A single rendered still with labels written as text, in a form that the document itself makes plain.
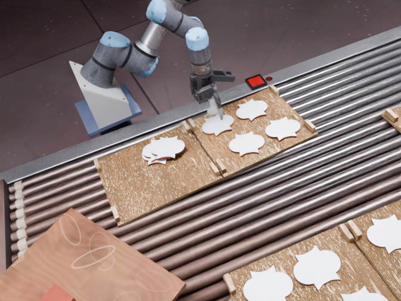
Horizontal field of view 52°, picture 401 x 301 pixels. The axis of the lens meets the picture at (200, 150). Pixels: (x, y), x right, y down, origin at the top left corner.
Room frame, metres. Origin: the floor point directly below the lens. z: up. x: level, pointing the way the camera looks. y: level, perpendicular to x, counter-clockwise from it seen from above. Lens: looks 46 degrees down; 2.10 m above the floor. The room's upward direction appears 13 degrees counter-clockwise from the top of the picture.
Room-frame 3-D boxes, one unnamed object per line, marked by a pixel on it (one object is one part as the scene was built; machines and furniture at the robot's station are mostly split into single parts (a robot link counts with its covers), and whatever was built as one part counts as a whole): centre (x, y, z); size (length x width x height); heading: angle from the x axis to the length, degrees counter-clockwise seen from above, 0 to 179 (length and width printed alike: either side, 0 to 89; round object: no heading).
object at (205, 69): (1.23, -0.07, 1.25); 0.08 x 0.08 x 0.05
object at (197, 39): (1.24, -0.07, 1.33); 0.09 x 0.08 x 0.11; 0
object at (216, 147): (1.19, -0.21, 0.93); 0.41 x 0.35 x 0.02; 105
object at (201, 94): (1.23, -0.07, 1.17); 0.09 x 0.08 x 0.12; 105
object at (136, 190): (1.08, 0.19, 0.93); 0.41 x 0.35 x 0.02; 105
